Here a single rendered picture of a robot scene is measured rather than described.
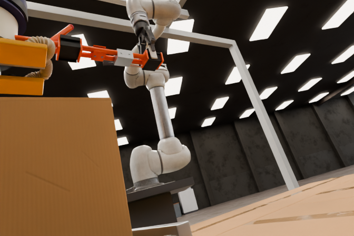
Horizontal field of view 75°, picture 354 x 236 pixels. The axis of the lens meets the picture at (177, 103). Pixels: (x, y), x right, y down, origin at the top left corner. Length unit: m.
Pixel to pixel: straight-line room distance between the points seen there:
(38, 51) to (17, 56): 0.06
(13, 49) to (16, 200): 0.44
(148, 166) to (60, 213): 0.96
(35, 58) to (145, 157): 0.89
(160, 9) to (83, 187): 0.97
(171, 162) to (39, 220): 1.05
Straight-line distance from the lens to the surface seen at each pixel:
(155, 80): 1.64
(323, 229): 0.51
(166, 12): 1.30
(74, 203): 0.56
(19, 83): 0.98
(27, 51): 0.83
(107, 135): 0.61
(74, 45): 0.96
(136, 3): 1.27
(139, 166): 1.46
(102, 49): 1.00
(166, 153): 1.50
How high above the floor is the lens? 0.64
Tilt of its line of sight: 23 degrees up
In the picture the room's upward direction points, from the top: 16 degrees counter-clockwise
